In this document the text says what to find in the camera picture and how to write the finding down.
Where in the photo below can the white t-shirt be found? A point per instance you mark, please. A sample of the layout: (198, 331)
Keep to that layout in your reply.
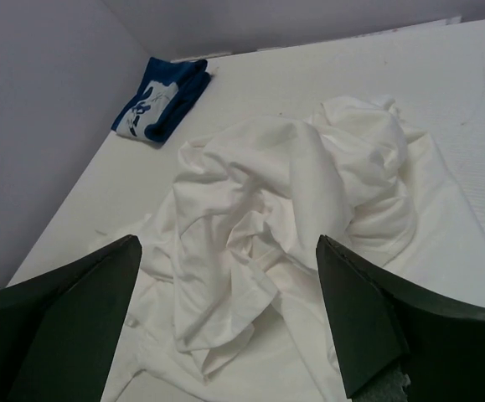
(228, 305)

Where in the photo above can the folded blue printed t-shirt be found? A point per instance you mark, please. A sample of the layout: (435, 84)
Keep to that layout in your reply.
(167, 92)

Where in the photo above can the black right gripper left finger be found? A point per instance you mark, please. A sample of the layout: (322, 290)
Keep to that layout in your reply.
(59, 330)

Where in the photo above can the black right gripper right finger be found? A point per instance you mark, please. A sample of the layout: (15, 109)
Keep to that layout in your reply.
(395, 340)

